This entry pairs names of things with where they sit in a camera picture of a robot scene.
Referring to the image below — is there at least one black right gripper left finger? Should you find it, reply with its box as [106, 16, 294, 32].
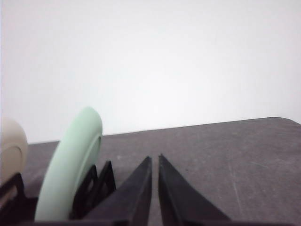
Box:
[85, 156, 152, 226]

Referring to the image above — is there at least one green plate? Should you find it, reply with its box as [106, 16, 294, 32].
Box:
[35, 107, 103, 221]

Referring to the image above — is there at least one white plate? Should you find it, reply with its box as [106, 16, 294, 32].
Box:
[1, 118, 28, 186]

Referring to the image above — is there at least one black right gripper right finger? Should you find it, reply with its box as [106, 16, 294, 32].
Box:
[158, 155, 232, 226]

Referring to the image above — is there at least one black dish rack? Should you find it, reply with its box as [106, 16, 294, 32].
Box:
[0, 161, 117, 222]

